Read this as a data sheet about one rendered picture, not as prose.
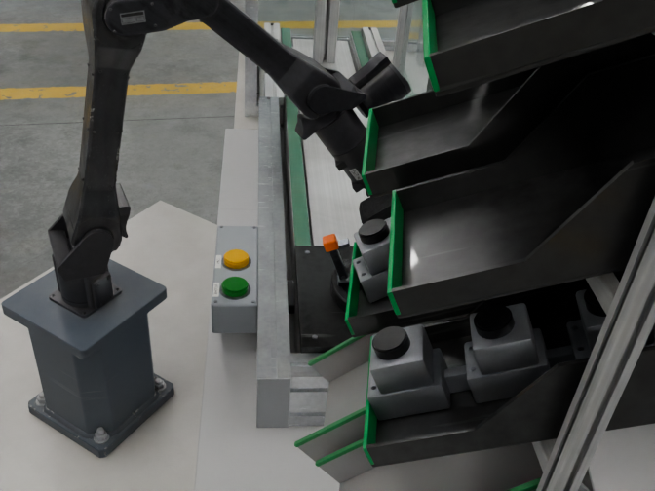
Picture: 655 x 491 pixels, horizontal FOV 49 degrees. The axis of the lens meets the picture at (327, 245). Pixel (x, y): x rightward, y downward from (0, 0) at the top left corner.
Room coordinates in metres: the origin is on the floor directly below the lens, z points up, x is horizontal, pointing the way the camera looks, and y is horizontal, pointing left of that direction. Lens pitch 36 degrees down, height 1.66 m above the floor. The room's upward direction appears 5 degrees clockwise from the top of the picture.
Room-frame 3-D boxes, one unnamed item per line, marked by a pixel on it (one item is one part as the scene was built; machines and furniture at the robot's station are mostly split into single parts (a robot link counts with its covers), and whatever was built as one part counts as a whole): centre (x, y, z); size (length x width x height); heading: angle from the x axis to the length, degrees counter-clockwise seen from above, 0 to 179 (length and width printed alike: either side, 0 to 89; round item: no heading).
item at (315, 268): (0.85, -0.08, 0.96); 0.24 x 0.24 x 0.02; 7
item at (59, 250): (0.69, 0.30, 1.15); 0.09 x 0.07 x 0.06; 28
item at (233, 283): (0.83, 0.14, 0.96); 0.04 x 0.04 x 0.02
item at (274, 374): (1.10, 0.11, 0.91); 0.89 x 0.06 x 0.11; 7
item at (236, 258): (0.90, 0.14, 0.96); 0.04 x 0.04 x 0.02
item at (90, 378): (0.68, 0.30, 0.96); 0.15 x 0.15 x 0.20; 61
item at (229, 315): (0.90, 0.14, 0.93); 0.21 x 0.07 x 0.06; 7
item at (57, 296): (0.68, 0.30, 1.09); 0.07 x 0.07 x 0.06; 61
